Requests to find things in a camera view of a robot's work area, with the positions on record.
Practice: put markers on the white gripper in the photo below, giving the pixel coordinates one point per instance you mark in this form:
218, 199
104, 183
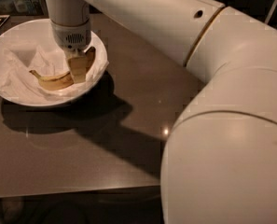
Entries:
72, 36

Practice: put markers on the yellow banana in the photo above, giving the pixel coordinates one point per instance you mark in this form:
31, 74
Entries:
58, 82

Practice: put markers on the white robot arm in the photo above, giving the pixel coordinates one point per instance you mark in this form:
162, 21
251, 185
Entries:
219, 164

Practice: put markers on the white bowl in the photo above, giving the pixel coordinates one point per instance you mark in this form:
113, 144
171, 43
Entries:
38, 32

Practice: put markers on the white paper towel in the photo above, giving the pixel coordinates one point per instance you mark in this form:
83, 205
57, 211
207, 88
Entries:
18, 85

